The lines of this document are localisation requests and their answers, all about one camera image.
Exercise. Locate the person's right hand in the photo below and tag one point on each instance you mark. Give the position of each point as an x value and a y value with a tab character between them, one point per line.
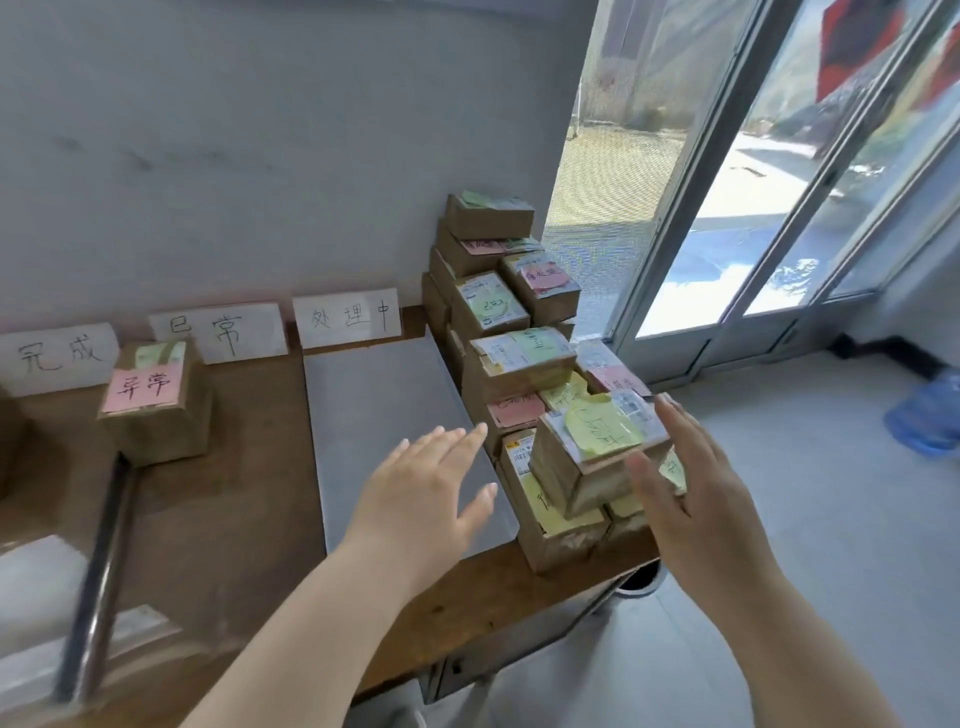
712	525

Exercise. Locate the person's left hand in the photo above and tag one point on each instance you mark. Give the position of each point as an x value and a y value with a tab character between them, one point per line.
409	499

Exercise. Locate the person's right thumb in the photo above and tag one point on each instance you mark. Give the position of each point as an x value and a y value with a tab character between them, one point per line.
645	484

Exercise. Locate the person's left thumb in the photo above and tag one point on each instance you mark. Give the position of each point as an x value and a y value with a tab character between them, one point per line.
480	507

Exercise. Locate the small box yellow sticky note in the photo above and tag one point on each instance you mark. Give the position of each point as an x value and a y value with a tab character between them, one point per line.
592	457

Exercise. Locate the person's right forearm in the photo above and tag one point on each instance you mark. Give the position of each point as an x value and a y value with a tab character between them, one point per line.
802	660

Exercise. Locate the person's left forearm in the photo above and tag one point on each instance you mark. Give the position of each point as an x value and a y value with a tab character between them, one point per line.
300	637

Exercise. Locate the round bin under table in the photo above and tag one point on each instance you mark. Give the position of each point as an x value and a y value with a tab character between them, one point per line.
643	581

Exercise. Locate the grey metal tray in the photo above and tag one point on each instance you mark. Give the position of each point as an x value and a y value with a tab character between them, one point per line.
382	420

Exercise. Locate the pile of labelled cardboard parcels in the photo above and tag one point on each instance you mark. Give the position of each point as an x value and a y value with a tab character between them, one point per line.
510	330

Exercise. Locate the white handwritten paper sign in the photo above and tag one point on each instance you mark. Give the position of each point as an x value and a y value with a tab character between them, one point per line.
56	360
345	319
217	332

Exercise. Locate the brown wooden table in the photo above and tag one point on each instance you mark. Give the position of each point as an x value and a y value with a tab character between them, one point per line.
240	487

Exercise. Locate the aluminium framed glass door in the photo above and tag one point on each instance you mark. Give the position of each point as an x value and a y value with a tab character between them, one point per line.
720	225

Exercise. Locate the blue water jug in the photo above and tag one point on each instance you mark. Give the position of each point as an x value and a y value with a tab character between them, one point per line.
926	416

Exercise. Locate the cardboard carton pink sticky note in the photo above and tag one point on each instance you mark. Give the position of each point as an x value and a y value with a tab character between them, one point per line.
154	409

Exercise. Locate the black metal bar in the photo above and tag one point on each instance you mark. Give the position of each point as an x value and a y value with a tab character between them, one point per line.
97	577

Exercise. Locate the white plastic sheet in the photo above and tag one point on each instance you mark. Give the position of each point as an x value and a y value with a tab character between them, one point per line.
37	600

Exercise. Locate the plain brown carton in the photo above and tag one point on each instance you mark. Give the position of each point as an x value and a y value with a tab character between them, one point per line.
9	442

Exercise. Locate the red banner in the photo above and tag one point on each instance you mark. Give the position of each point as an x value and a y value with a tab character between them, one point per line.
855	45

